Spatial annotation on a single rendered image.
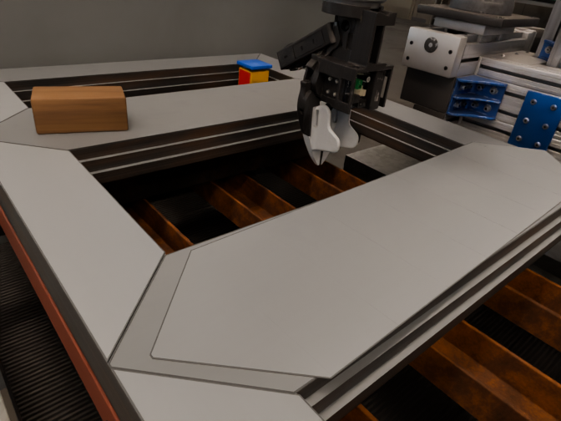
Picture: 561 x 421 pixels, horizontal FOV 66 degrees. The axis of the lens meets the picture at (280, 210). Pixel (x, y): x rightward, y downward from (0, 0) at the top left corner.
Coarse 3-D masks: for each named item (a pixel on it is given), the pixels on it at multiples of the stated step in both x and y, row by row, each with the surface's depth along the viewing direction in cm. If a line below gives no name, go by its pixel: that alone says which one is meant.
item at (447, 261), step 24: (360, 192) 55; (336, 216) 49; (360, 216) 50; (384, 216) 50; (408, 216) 51; (384, 240) 46; (408, 240) 47; (432, 240) 47; (432, 264) 43; (456, 264) 44; (480, 264) 44
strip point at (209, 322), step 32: (192, 256) 40; (192, 288) 37; (224, 288) 37; (192, 320) 34; (224, 320) 34; (256, 320) 34; (160, 352) 31; (192, 352) 31; (224, 352) 31; (256, 352) 32; (288, 352) 32
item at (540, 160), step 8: (480, 144) 75; (488, 144) 76; (504, 152) 73; (512, 152) 73; (520, 152) 74; (528, 152) 74; (528, 160) 71; (536, 160) 71; (544, 160) 71; (552, 160) 72; (544, 168) 68; (552, 168) 69; (560, 168) 69
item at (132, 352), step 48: (144, 144) 63; (192, 144) 68; (240, 144) 74; (432, 144) 78; (0, 192) 50; (528, 240) 53; (48, 288) 41; (480, 288) 46; (144, 336) 32; (432, 336) 40; (240, 384) 29; (288, 384) 30; (336, 384) 32
